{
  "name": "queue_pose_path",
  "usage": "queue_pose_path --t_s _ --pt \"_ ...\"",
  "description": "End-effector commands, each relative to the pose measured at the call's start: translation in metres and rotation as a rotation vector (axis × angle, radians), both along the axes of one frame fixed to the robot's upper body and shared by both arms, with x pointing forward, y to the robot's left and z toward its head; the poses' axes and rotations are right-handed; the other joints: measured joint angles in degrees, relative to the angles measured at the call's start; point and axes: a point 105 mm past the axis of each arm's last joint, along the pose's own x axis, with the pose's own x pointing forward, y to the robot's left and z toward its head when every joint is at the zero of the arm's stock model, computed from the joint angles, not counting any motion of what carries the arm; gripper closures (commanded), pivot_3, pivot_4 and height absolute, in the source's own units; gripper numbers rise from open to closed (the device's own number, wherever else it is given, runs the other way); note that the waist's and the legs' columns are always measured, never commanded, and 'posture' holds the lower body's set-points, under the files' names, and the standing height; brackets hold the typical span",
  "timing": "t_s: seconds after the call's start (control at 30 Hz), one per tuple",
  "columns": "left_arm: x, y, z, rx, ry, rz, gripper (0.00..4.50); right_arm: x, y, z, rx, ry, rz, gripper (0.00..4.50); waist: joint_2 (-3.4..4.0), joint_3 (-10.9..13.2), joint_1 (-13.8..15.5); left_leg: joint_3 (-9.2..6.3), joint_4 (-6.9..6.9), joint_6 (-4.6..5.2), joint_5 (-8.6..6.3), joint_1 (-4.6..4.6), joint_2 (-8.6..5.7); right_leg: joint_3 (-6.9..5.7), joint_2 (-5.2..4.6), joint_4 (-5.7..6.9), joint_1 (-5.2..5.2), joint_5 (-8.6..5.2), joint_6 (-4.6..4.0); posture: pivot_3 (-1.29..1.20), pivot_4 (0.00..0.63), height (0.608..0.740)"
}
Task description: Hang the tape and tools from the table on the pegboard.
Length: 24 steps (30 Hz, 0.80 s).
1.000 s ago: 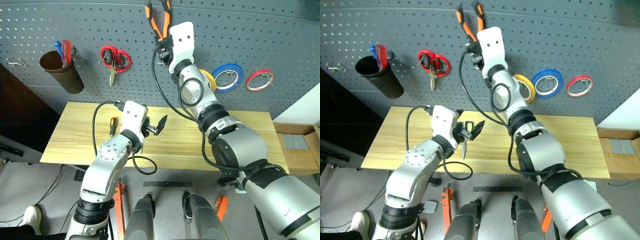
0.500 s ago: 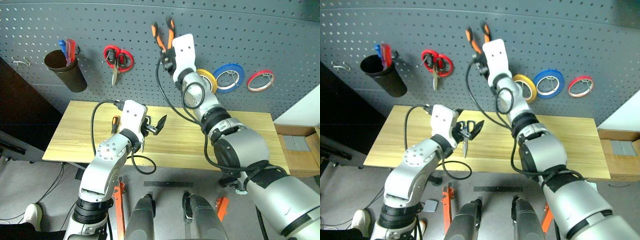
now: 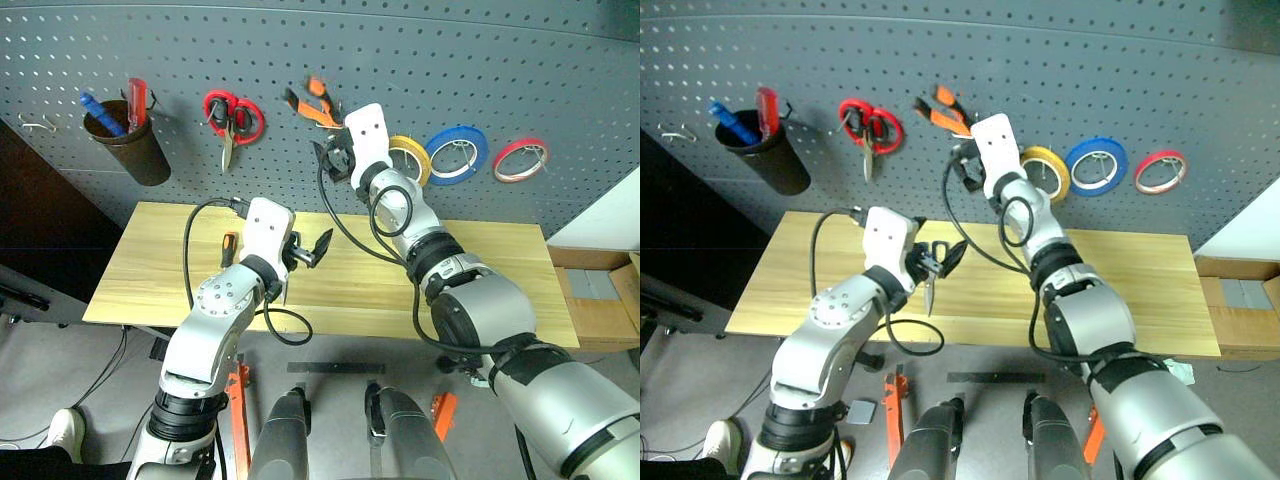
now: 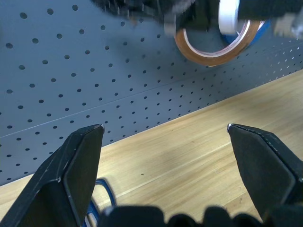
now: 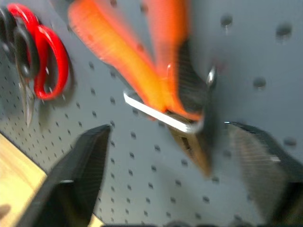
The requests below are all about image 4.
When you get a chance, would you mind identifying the grey-blue metal pegboard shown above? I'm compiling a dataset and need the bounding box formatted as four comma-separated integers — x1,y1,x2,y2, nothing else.
0,0,303,187

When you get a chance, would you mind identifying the white tape roll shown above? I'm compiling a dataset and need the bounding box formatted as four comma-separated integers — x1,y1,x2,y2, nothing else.
217,0,241,34

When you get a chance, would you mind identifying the brown tape roll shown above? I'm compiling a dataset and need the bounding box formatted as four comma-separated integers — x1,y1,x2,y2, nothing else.
174,20,266,67

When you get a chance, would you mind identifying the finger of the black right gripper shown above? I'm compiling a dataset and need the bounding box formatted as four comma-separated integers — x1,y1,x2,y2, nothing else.
176,0,212,33
238,0,303,19

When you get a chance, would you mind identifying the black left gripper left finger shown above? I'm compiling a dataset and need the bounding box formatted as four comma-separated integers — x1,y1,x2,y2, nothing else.
0,124,106,227

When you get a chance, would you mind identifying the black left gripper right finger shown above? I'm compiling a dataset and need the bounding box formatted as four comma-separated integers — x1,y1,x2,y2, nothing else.
226,123,303,221

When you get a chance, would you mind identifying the blue tape roll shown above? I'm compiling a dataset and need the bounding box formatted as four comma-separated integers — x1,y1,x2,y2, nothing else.
221,20,271,49

